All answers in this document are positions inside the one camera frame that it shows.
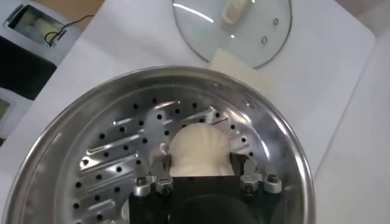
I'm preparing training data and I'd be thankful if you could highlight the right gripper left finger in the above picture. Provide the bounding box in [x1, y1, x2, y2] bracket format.
[132, 154, 175, 198]

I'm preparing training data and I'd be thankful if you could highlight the round glass pot lid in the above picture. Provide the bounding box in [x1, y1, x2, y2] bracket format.
[172, 0, 293, 69]

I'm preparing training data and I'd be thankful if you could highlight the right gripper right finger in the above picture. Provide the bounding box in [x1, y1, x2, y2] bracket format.
[229, 152, 283, 195]

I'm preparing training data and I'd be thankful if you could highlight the white electric cooker pot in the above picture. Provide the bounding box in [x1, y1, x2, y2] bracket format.
[208, 48, 272, 94]

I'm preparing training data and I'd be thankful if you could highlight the white steamed baozi bun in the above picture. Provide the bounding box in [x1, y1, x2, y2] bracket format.
[168, 123, 235, 177]

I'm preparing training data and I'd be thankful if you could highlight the stainless steel steamer basket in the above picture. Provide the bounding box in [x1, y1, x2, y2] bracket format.
[1, 65, 316, 224]

